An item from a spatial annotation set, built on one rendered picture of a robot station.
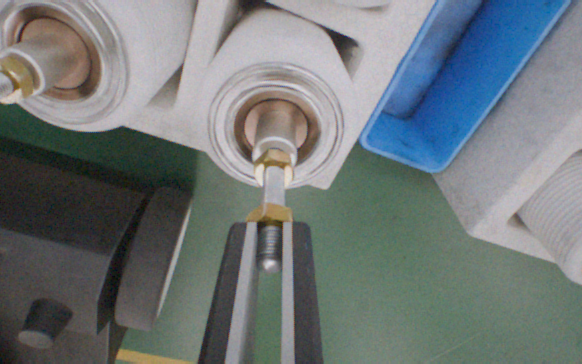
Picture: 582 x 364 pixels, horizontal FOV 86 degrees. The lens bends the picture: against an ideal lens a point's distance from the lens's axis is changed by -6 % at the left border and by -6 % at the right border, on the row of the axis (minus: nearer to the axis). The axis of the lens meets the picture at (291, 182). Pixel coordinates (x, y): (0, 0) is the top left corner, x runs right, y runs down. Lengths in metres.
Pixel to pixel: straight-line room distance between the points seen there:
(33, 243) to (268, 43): 0.35
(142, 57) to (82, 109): 0.05
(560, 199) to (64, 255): 0.50
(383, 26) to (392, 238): 0.45
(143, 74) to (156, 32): 0.02
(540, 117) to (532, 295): 0.61
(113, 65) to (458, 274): 0.71
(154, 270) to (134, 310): 0.06
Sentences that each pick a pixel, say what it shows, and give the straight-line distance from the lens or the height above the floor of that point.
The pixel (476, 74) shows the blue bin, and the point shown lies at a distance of 0.41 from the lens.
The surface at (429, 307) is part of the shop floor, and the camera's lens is 0.84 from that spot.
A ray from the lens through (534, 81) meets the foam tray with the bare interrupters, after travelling 0.41.
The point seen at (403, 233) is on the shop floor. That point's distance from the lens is 0.63.
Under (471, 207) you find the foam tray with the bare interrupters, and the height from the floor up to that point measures 0.16.
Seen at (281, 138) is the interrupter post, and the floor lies 0.28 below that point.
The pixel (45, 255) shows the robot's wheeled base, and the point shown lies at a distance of 0.44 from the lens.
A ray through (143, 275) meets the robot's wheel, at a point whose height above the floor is 0.18.
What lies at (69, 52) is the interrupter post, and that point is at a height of 0.26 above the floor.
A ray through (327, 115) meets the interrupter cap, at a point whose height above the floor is 0.25.
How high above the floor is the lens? 0.42
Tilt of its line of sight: 54 degrees down
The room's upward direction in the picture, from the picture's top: 179 degrees clockwise
